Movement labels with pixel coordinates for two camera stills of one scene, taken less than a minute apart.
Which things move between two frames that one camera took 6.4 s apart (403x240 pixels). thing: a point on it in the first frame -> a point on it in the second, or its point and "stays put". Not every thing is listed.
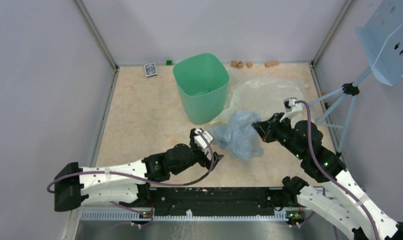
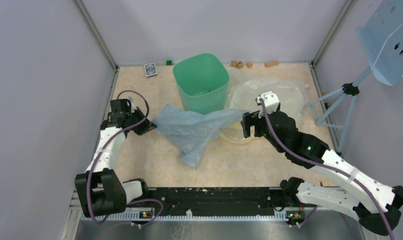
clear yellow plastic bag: (262, 95) stays put
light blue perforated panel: (387, 37) stays put
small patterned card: (150, 70) stays put
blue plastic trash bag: (237, 136) -> (193, 132)
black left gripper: (205, 161) -> (146, 126)
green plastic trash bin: (203, 80) stays put
